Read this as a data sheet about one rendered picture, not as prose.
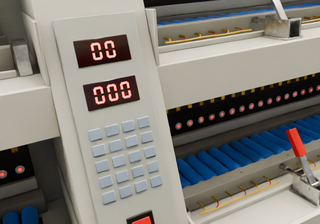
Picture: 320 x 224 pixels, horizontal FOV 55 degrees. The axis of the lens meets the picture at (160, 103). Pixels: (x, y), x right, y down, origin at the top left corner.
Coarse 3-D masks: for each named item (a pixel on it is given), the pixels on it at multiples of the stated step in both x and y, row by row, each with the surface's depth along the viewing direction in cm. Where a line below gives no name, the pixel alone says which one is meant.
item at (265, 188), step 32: (224, 96) 50; (256, 96) 53; (288, 96) 56; (192, 128) 49; (224, 128) 51; (256, 128) 52; (288, 128) 52; (192, 160) 45; (224, 160) 44; (256, 160) 44; (288, 160) 43; (192, 192) 37; (224, 192) 39; (256, 192) 39; (288, 192) 40
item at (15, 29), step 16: (0, 0) 41; (16, 0) 42; (0, 16) 41; (16, 16) 42; (16, 32) 42; (288, 112) 60; (32, 144) 42; (48, 144) 43; (32, 160) 42; (48, 160) 43; (48, 176) 43; (48, 192) 43
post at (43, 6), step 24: (24, 0) 32; (48, 0) 25; (72, 0) 25; (96, 0) 26; (120, 0) 27; (48, 24) 25; (144, 24) 28; (48, 48) 25; (144, 48) 28; (48, 72) 25; (72, 120) 25; (72, 144) 25; (168, 144) 29; (72, 168) 25; (168, 168) 28; (72, 192) 28
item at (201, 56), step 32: (160, 0) 47; (192, 0) 50; (224, 0) 51; (256, 0) 54; (288, 0) 57; (160, 32) 36; (192, 32) 37; (224, 32) 39; (256, 32) 38; (288, 32) 35; (160, 64) 29; (192, 64) 30; (224, 64) 31; (256, 64) 33; (288, 64) 35; (192, 96) 31
